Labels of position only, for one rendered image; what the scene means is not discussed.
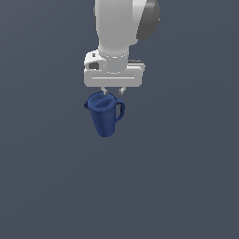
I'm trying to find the blue pitcher with handle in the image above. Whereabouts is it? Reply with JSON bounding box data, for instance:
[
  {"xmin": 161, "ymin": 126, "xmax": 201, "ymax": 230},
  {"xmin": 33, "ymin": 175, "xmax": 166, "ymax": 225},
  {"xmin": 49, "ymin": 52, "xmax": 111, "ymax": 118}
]
[{"xmin": 83, "ymin": 91, "xmax": 126, "ymax": 138}]

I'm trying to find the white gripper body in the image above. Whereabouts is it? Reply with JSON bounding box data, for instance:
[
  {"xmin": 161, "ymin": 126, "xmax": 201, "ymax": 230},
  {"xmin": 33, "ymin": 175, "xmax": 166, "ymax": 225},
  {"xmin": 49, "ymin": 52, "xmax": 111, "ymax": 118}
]
[{"xmin": 83, "ymin": 50, "xmax": 147, "ymax": 89}]

